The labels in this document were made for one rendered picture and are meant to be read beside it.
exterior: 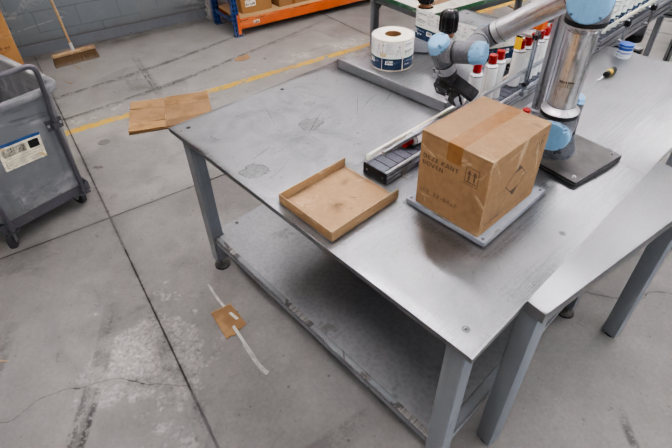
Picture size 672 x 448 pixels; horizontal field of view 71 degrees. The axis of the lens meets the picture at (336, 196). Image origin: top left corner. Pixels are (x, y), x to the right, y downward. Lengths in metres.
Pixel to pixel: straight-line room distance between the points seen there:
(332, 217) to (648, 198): 1.04
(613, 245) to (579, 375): 0.85
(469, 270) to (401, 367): 0.63
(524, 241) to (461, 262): 0.22
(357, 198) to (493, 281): 0.51
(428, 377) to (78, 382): 1.45
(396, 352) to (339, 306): 0.31
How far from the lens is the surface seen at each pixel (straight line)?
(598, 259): 1.56
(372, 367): 1.89
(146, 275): 2.68
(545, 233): 1.58
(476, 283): 1.37
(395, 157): 1.71
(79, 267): 2.88
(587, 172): 1.86
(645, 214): 1.79
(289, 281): 2.16
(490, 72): 2.04
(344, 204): 1.56
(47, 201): 3.13
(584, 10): 1.51
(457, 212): 1.46
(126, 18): 5.92
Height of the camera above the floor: 1.84
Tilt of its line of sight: 39 degrees down
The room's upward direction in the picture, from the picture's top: 2 degrees counter-clockwise
